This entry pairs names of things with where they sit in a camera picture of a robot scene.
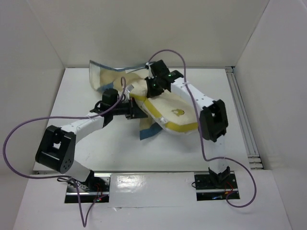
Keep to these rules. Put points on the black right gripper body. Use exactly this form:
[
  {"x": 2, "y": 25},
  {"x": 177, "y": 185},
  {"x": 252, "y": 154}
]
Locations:
[{"x": 150, "y": 86}]

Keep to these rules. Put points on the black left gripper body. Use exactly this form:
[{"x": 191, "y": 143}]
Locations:
[{"x": 128, "y": 109}]

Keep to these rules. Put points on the cream yellow-edged pillow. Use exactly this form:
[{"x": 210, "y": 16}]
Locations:
[{"x": 165, "y": 112}]

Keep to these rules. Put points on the blue beige striped pillowcase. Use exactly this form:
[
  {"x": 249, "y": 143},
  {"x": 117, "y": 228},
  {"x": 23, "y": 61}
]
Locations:
[{"x": 102, "y": 77}]

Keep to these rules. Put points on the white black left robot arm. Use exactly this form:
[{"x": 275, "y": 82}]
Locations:
[{"x": 57, "y": 147}]

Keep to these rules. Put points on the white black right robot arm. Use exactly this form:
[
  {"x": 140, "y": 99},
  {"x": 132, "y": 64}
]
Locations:
[{"x": 211, "y": 115}]

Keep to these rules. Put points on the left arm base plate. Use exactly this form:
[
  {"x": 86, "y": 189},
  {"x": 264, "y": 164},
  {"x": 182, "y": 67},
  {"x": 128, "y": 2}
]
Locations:
[{"x": 88, "y": 195}]

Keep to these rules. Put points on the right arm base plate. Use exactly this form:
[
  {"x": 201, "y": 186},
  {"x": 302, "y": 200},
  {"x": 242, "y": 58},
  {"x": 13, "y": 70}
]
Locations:
[{"x": 207, "y": 191}]

